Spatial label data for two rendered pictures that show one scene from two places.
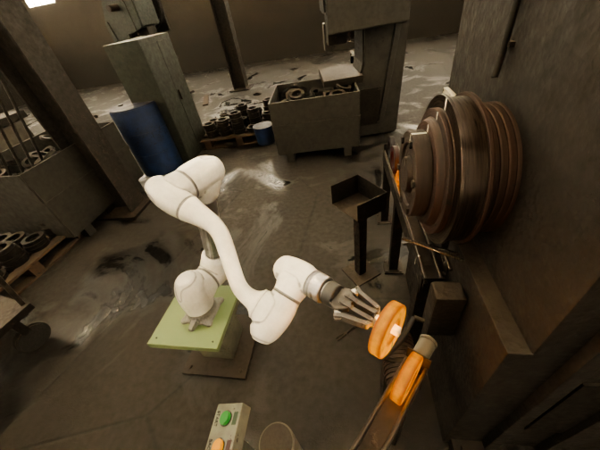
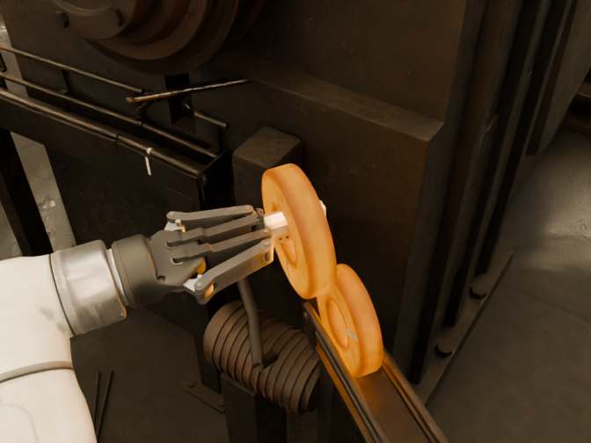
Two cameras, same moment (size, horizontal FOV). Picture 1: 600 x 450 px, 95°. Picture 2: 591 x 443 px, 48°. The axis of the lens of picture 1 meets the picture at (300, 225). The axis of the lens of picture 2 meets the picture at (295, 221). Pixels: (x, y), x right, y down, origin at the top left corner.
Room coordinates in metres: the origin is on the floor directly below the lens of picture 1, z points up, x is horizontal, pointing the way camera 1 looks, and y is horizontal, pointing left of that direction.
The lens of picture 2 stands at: (0.18, 0.34, 1.45)
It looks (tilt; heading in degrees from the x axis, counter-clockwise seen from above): 44 degrees down; 290
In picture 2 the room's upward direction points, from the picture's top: straight up
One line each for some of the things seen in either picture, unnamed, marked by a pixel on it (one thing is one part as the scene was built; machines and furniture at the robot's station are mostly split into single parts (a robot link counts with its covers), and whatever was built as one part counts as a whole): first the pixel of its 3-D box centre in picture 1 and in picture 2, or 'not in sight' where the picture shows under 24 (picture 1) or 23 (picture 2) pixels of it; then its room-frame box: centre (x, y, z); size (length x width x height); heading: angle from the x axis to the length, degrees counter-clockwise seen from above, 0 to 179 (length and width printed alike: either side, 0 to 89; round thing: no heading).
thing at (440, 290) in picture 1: (443, 309); (270, 199); (0.51, -0.45, 0.68); 0.11 x 0.08 x 0.24; 77
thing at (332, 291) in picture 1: (338, 298); (160, 264); (0.49, -0.07, 0.91); 0.09 x 0.08 x 0.07; 42
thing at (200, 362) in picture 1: (217, 331); not in sight; (0.94, 0.61, 0.16); 0.40 x 0.40 x 0.31; 75
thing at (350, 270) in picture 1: (358, 234); not in sight; (1.32, -0.37, 0.36); 0.26 x 0.20 x 0.72; 22
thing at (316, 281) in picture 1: (320, 287); (92, 285); (0.54, -0.02, 0.91); 0.09 x 0.06 x 0.09; 132
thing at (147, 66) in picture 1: (166, 103); not in sight; (4.20, 1.49, 0.75); 0.70 x 0.48 x 1.50; 167
